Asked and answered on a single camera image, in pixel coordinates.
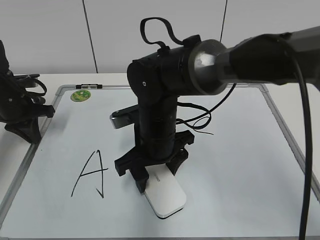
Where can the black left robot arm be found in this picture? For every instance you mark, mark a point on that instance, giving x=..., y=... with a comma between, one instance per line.
x=5, y=67

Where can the black and silver frame clip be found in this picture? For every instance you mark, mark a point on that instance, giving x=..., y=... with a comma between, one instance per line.
x=88, y=86

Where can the white board with grey frame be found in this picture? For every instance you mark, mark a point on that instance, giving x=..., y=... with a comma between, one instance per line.
x=241, y=178

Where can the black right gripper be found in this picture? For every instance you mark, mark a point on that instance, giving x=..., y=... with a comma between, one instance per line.
x=156, y=142

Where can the round green magnet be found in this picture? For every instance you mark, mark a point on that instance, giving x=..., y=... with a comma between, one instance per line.
x=80, y=96

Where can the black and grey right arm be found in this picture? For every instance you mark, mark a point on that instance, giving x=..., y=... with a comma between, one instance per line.
x=202, y=68

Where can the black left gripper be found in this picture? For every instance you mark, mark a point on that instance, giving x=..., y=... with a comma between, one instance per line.
x=14, y=100

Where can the white rectangular board eraser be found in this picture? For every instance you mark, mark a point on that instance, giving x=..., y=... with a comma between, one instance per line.
x=163, y=192

